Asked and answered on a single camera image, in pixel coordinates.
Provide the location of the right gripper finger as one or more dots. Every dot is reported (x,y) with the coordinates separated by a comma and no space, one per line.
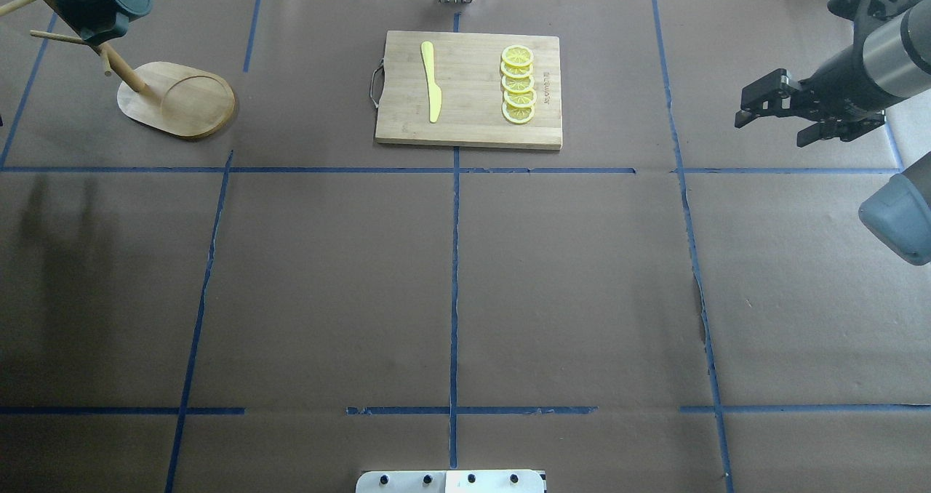
(774,94)
(846,131)

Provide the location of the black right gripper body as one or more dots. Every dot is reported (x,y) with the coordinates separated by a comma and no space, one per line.
(838,78)

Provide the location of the blue ribbed mug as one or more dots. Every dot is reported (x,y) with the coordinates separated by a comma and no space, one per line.
(98,21)

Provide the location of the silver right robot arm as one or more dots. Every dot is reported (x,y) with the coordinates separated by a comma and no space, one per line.
(894,38)

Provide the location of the lemon slice nearest rack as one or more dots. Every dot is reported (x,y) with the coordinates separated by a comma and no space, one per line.
(517,56)

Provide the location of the wooden cup storage rack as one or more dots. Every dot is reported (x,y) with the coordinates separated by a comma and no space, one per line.
(185,102)

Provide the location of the lemon slice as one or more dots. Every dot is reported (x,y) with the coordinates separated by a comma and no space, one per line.
(518,85)
(517,114)
(520,99)
(516,72)

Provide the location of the wooden cutting board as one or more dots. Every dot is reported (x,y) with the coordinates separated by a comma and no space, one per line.
(468,72)

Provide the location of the yellow plastic knife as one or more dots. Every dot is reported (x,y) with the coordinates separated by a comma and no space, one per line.
(434,91)

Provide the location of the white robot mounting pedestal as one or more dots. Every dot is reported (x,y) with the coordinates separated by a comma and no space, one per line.
(488,480)

